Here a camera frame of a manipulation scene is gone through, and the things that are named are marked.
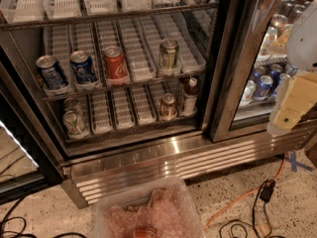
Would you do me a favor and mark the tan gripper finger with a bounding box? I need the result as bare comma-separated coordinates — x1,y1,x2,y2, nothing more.
266,71,317,136

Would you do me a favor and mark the red coke can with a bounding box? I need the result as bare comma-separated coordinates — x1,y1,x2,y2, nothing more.
103,46,129,85

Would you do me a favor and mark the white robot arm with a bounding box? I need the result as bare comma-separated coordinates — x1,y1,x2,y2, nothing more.
266,0,317,136

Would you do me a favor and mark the coke can in bin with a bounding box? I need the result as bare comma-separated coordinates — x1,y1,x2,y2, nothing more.
134,227,158,238

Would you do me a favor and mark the blue pepsi can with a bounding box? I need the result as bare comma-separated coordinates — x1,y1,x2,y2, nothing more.
70,51,98,84
36,55,68,90

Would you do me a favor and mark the steel fridge base grille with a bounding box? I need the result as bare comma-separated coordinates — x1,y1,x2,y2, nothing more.
61,126,315,208

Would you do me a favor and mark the green white can rear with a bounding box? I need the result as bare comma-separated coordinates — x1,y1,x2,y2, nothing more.
63,98,83,115

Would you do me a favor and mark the blue pepsi can left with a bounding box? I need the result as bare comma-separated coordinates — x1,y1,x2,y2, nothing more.
36,55,68,90

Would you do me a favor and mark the blue tape cross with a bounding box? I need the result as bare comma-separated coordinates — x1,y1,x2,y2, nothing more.
286,151,313,173

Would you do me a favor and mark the black power adapter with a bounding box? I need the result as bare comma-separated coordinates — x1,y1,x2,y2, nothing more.
260,179,275,203

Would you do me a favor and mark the clear plastic bin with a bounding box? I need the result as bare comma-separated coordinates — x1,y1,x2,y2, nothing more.
93,178,206,238

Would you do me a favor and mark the black cable right floor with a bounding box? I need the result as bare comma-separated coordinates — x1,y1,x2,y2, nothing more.
218,188,287,238

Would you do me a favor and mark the black cable floor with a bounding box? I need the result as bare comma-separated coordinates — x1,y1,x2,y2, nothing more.
0,195,87,238
218,188,287,238

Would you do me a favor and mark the orange cable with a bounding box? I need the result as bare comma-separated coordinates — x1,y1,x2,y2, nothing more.
203,153,287,232

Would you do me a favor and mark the black cable left floor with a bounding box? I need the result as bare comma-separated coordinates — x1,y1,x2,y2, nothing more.
0,195,87,238

